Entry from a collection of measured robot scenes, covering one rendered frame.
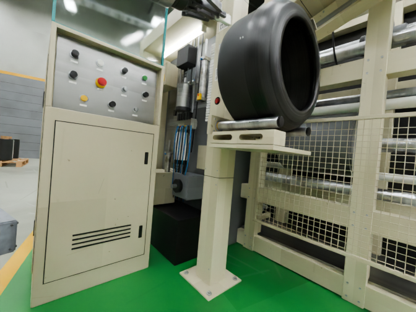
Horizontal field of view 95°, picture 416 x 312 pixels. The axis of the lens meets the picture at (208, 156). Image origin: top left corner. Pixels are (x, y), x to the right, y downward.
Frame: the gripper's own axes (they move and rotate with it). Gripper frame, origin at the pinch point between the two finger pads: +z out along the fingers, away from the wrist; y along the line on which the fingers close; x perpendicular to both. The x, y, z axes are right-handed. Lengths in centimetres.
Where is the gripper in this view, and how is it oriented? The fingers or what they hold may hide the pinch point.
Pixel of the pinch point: (223, 17)
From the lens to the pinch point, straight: 82.3
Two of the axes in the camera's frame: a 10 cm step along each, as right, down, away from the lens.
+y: -6.6, -0.6, 7.5
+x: 0.3, 9.9, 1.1
